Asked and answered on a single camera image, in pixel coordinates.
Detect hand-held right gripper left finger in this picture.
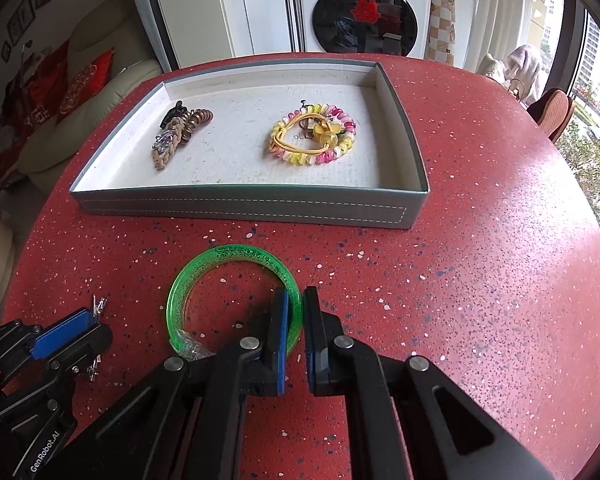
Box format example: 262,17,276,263
55,287,291,480

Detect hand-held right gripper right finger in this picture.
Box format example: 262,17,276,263
302,286,556,480

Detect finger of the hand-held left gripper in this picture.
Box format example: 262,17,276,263
0,308,102,376
0,324,114,428

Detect silver alligator hair clip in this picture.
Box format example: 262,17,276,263
86,294,108,378

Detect green translucent bangle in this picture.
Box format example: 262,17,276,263
166,244,301,362

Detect grey jewelry tray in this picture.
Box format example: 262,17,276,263
69,59,430,231

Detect pink yellow spiral hair tie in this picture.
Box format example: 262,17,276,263
269,103,357,167

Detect beige braided bracelet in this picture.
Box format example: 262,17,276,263
151,110,197,172

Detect yellow beaded hair tie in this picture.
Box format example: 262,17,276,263
269,112,342,157

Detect black claw hair clip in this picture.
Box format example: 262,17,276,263
161,101,190,128

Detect small bronze hair clip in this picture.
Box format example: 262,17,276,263
298,101,317,140

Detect cream leather sofa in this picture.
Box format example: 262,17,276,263
17,7,163,191

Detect red cushion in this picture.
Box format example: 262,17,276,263
55,46,117,123

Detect white washing machine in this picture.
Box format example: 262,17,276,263
296,0,433,59

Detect pale fluffy garment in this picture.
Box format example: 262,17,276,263
480,44,548,106

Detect white curtain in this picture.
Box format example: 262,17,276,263
475,0,536,78

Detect brown spiral hair tie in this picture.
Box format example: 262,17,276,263
182,108,214,137

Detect framed wall pictures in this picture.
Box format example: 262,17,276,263
0,0,51,58

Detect red handled mop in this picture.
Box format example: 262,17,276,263
261,0,301,53

